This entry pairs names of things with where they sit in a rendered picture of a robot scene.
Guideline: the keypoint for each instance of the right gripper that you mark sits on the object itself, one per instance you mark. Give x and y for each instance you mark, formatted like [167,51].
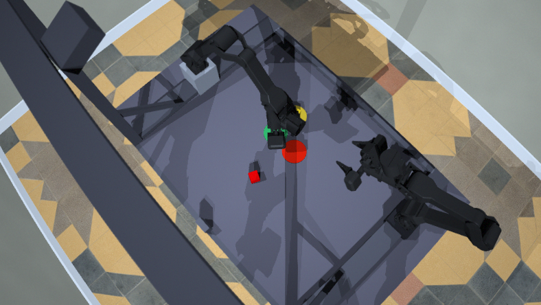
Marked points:
[352,178]

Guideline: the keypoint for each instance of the green circle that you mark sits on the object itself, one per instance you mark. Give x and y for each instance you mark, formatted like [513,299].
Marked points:
[267,130]

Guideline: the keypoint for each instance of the red block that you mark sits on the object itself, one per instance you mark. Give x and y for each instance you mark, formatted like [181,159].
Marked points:
[254,177]

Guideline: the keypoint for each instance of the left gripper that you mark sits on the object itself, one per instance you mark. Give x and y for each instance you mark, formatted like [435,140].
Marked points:
[277,139]

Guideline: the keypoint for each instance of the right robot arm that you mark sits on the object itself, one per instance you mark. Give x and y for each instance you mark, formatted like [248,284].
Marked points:
[419,189]

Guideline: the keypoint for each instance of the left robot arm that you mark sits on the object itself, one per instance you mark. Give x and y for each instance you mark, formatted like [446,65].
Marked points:
[273,98]

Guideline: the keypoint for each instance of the red circle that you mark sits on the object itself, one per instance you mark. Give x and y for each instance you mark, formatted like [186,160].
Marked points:
[294,152]

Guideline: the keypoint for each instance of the yellow circle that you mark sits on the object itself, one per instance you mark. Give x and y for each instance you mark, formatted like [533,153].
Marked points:
[303,113]

